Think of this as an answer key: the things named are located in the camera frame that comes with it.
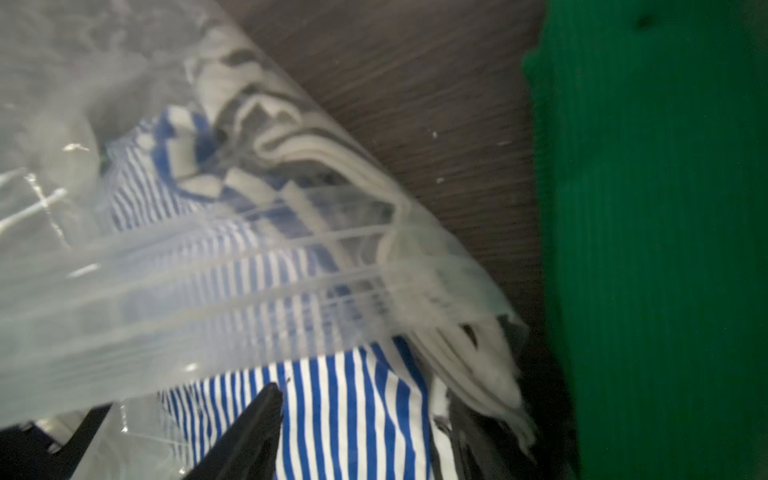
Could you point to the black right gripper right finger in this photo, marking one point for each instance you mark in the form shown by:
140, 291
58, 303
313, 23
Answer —
484, 448

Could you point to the black white striped garment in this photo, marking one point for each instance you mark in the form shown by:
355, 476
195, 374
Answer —
273, 145

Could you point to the blue white striped garment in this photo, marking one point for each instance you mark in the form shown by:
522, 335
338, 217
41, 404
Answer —
360, 414

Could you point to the solid green garment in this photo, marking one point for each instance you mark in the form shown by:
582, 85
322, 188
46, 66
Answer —
650, 121

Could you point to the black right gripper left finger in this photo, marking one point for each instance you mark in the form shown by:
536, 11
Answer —
248, 449

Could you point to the clear plastic vacuum bag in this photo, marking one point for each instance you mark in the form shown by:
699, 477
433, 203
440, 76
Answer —
94, 314

